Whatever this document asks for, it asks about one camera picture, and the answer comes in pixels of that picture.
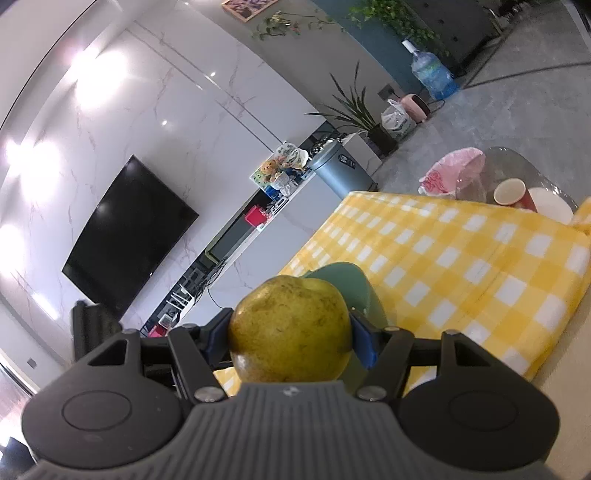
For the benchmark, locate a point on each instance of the white plate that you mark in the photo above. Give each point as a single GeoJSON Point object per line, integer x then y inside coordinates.
{"type": "Point", "coordinates": [549, 203]}

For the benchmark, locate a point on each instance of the hanging vine plant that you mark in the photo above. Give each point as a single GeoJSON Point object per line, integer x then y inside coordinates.
{"type": "Point", "coordinates": [286, 23]}

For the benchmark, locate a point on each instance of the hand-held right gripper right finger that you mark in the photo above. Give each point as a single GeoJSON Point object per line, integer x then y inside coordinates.
{"type": "Point", "coordinates": [362, 339]}

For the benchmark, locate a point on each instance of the black ribbed object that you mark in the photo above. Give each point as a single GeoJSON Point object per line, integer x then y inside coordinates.
{"type": "Point", "coordinates": [94, 323]}

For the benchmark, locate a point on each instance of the framed wall picture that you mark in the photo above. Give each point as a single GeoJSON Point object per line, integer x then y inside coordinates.
{"type": "Point", "coordinates": [247, 7]}

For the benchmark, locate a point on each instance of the red paper cup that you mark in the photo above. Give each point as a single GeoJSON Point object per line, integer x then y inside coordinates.
{"type": "Point", "coordinates": [512, 194]}

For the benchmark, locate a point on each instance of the green colander bowl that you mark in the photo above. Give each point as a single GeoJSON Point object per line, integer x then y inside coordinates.
{"type": "Point", "coordinates": [364, 300]}

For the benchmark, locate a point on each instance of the round glass table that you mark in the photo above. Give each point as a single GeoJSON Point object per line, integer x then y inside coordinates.
{"type": "Point", "coordinates": [512, 159]}

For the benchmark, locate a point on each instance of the green leafy plant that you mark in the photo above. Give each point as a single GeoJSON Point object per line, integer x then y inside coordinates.
{"type": "Point", "coordinates": [401, 18]}

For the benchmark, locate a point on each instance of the floral printed bag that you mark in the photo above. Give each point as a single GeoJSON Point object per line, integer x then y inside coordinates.
{"type": "Point", "coordinates": [288, 154]}

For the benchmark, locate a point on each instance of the stuffed toy bear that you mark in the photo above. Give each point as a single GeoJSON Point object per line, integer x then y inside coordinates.
{"type": "Point", "coordinates": [269, 170]}

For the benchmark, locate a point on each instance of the yellow-green pear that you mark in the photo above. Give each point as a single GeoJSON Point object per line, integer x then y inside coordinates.
{"type": "Point", "coordinates": [291, 327]}

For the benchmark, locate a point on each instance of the pink plastic bag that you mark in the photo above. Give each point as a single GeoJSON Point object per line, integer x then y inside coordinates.
{"type": "Point", "coordinates": [450, 173]}

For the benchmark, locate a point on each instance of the white plastic bag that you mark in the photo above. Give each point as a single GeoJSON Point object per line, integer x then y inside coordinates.
{"type": "Point", "coordinates": [398, 122]}

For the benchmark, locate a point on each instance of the grey trash bin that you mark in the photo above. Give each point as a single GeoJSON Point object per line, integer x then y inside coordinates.
{"type": "Point", "coordinates": [330, 170]}

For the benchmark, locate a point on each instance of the dark cabinet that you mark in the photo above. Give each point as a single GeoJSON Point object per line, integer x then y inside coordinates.
{"type": "Point", "coordinates": [521, 27]}

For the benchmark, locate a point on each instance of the pink small appliance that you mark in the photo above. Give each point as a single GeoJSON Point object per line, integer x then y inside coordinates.
{"type": "Point", "coordinates": [415, 107]}

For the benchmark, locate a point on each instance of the yellow checked tablecloth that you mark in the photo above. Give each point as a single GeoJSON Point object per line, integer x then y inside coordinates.
{"type": "Point", "coordinates": [461, 286]}

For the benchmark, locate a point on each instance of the potted long-leaf plant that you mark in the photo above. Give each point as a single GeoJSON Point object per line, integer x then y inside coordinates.
{"type": "Point", "coordinates": [358, 110]}

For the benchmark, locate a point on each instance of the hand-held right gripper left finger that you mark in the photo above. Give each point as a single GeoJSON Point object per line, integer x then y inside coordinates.
{"type": "Point", "coordinates": [218, 339]}

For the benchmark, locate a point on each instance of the wall socket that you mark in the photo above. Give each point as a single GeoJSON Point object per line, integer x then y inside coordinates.
{"type": "Point", "coordinates": [385, 92]}
{"type": "Point", "coordinates": [32, 363]}

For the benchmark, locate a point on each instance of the blue water jug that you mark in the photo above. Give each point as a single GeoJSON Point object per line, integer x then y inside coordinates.
{"type": "Point", "coordinates": [431, 69]}

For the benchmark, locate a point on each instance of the red storage box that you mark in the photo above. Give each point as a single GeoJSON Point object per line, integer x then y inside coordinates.
{"type": "Point", "coordinates": [157, 329]}

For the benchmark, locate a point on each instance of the black wall television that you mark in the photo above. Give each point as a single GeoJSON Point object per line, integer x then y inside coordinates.
{"type": "Point", "coordinates": [129, 235]}

